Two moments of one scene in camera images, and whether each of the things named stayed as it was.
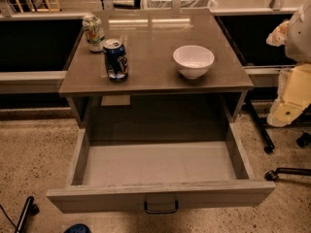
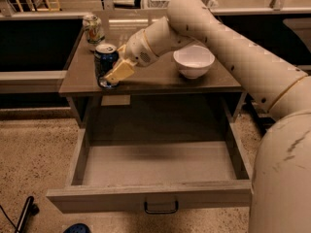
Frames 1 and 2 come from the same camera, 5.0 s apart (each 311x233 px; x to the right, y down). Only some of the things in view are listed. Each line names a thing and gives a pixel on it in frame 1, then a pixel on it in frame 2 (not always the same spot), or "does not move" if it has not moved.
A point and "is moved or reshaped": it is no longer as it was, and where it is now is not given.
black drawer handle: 160,211 does not move
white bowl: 192,61 does not move
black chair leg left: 30,209 does not move
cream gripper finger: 278,36 → 122,51
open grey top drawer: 113,175 does not move
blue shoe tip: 79,228 does not move
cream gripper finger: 282,115 → 122,71
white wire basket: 178,1 does not move
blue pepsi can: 116,59 is moved or reshaped
